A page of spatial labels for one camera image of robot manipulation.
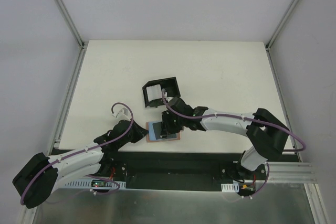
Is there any tan leather card holder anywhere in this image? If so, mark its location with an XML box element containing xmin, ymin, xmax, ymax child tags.
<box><xmin>146</xmin><ymin>121</ymin><xmax>181</xmax><ymax>143</ymax></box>

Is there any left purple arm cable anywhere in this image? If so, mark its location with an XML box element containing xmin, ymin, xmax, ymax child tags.
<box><xmin>20</xmin><ymin>102</ymin><xmax>135</xmax><ymax>206</ymax></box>

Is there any left table side rail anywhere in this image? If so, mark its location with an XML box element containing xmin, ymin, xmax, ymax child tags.
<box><xmin>48</xmin><ymin>44</ymin><xmax>87</xmax><ymax>154</ymax></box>

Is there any black card tray box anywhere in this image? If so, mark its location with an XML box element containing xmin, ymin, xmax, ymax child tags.
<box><xmin>142</xmin><ymin>77</ymin><xmax>182</xmax><ymax>109</ymax></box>

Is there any white cable duct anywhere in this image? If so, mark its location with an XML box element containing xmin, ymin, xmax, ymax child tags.
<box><xmin>62</xmin><ymin>178</ymin><xmax>126</xmax><ymax>190</ymax></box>
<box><xmin>221</xmin><ymin>182</ymin><xmax>239</xmax><ymax>193</ymax></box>

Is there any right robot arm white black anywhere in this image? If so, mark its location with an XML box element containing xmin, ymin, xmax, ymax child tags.
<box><xmin>162</xmin><ymin>98</ymin><xmax>289</xmax><ymax>179</ymax></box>

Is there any right aluminium frame post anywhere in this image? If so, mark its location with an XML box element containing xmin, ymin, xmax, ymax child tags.
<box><xmin>265</xmin><ymin>0</ymin><xmax>301</xmax><ymax>51</ymax></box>

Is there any left aluminium frame post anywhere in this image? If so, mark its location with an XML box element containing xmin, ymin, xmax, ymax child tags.
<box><xmin>54</xmin><ymin>0</ymin><xmax>86</xmax><ymax>49</ymax></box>

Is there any aluminium frame post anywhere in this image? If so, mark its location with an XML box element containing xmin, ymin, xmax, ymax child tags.
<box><xmin>265</xmin><ymin>0</ymin><xmax>301</xmax><ymax>51</ymax></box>
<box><xmin>54</xmin><ymin>0</ymin><xmax>86</xmax><ymax>49</ymax></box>

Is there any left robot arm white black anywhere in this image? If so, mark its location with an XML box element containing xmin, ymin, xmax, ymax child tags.
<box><xmin>12</xmin><ymin>120</ymin><xmax>148</xmax><ymax>209</ymax></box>

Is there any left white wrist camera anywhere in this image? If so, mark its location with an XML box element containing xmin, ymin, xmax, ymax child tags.
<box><xmin>112</xmin><ymin>108</ymin><xmax>132</xmax><ymax>121</ymax></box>

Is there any right white cable duct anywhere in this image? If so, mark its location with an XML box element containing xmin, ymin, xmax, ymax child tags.
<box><xmin>221</xmin><ymin>182</ymin><xmax>239</xmax><ymax>193</ymax></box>

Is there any aluminium cross rail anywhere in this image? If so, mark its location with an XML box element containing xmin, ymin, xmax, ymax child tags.
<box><xmin>268</xmin><ymin>162</ymin><xmax>317</xmax><ymax>184</ymax></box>

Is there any white cards stack in tray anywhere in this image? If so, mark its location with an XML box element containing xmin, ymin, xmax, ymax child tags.
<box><xmin>146</xmin><ymin>84</ymin><xmax>162</xmax><ymax>102</ymax></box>

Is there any left white cable duct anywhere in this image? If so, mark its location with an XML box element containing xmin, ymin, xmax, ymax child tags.
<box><xmin>62</xmin><ymin>178</ymin><xmax>126</xmax><ymax>190</ymax></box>

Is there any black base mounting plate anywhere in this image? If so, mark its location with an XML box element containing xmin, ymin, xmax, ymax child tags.
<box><xmin>49</xmin><ymin>150</ymin><xmax>266</xmax><ymax>190</ymax></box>

